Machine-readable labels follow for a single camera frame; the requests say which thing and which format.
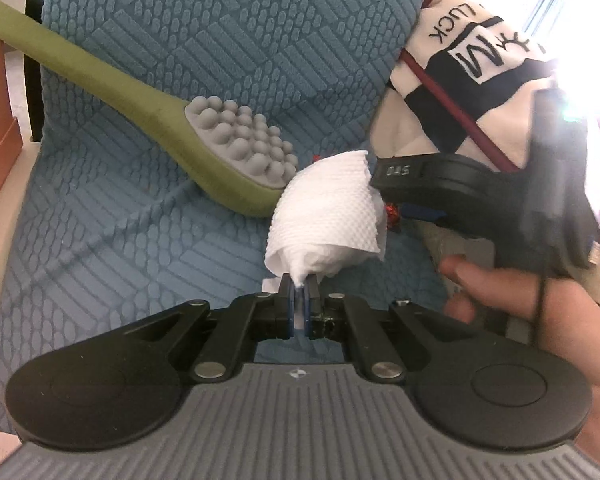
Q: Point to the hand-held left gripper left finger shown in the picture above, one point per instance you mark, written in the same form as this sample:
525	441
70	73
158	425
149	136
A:
292	302

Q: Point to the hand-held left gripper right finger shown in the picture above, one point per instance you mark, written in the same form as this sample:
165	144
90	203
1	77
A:
308	305

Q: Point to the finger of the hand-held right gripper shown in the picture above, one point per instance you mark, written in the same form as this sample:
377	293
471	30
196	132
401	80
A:
427	214
395	172

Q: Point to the blue printed tissue pack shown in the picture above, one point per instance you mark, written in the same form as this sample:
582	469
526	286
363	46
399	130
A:
325	210

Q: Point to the person's right hand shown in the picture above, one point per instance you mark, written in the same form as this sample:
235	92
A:
570	340

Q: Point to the red black white printed blanket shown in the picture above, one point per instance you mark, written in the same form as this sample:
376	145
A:
455	60

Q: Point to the blue textured seat cushion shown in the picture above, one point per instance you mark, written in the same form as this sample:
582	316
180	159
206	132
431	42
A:
180	60

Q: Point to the white chair with black frame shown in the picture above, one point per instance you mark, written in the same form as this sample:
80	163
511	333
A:
32	60

